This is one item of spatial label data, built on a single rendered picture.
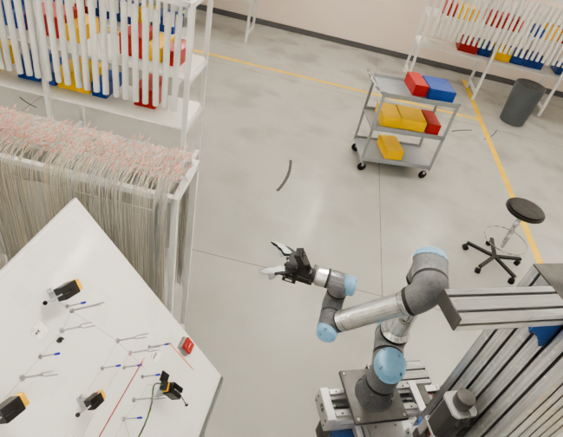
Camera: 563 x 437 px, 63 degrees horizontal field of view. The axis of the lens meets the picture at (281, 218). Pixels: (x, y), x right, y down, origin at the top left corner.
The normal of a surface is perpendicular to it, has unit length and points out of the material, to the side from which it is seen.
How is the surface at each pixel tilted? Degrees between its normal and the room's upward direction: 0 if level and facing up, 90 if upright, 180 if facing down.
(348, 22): 90
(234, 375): 0
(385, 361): 7
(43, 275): 52
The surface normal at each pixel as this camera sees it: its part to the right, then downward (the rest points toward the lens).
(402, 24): -0.15, 0.61
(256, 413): 0.18, -0.76
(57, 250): 0.87, -0.25
